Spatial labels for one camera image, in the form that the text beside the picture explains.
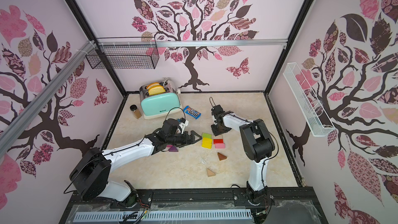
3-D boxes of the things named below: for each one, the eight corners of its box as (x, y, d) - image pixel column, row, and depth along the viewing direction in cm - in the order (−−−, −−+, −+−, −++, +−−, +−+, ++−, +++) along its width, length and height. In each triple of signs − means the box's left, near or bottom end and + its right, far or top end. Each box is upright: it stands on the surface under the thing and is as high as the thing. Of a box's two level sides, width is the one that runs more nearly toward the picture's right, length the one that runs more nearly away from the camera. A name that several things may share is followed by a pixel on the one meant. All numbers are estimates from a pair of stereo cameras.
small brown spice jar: (137, 119, 107) (132, 110, 99) (134, 115, 110) (129, 106, 102) (142, 116, 109) (138, 107, 101) (139, 112, 111) (134, 103, 104)
